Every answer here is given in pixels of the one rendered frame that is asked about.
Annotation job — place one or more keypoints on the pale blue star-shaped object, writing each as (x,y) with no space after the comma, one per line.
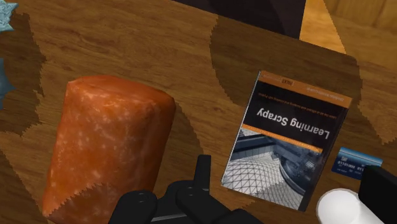
(6,15)
(4,85)

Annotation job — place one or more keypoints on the blue bank card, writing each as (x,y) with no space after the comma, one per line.
(350,161)

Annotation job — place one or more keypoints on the orange speckled salami sausage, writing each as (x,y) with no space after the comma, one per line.
(105,139)

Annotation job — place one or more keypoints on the wooden table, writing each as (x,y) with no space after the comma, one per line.
(139,46)

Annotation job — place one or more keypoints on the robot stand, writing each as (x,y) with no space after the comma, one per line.
(263,12)

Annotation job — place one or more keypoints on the black box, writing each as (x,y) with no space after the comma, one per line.
(381,192)

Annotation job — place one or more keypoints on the white cylinder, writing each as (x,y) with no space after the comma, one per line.
(338,208)

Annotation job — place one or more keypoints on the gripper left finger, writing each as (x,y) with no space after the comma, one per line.
(133,208)

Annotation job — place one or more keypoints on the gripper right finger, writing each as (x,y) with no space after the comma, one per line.
(202,173)

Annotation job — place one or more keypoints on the black and orange book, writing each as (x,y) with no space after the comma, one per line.
(279,139)

